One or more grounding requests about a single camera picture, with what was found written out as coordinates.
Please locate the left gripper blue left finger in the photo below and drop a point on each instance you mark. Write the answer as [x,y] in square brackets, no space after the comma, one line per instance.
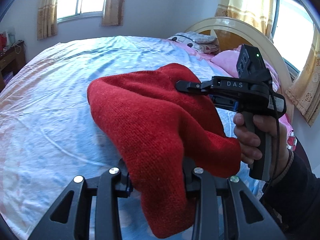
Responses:
[69,216]

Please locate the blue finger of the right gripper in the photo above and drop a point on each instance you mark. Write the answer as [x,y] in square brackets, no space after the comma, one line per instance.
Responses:
[193,87]

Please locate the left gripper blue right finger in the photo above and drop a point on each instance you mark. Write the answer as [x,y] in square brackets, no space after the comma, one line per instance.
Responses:
[244,217]

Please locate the red knitted sweater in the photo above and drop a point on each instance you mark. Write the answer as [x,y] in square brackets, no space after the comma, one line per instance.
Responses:
[154,127]

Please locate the dark sleeved right forearm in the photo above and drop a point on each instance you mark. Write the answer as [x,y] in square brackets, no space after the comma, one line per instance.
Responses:
[293,200]

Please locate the right hand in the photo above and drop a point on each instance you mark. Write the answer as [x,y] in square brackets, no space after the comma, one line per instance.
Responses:
[251,144]

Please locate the pink floral pillow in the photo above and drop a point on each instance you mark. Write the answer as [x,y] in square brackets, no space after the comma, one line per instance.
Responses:
[227,61]

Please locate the grey white folded blanket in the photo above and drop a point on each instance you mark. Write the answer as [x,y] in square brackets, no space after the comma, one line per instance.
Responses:
[206,44]

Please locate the cream wooden headboard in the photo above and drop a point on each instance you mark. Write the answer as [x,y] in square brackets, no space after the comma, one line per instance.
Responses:
[232,32]

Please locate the blue pink bed sheet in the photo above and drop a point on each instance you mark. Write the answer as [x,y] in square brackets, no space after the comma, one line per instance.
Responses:
[47,133]

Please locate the side window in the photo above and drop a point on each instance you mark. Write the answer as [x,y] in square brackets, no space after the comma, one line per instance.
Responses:
[292,33]

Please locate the yellow curtain near headboard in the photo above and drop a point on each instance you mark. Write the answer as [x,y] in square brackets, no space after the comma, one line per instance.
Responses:
[257,13]

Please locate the right beige curtain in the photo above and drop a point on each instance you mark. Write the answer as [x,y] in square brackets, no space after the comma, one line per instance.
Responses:
[113,11]

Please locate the beige curtain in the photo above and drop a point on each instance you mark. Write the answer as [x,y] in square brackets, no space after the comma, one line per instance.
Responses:
[47,19]
[113,11]

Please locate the brown wooden desk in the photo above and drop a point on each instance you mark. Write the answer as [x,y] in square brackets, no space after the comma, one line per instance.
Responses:
[12,61]

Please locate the left beige curtain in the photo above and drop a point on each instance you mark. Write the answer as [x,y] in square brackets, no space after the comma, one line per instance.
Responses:
[47,19]

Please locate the red bag on desk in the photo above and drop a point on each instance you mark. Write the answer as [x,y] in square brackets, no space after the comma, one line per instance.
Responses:
[3,41]

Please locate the black camera box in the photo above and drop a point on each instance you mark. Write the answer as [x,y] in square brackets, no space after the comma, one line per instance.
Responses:
[250,65]

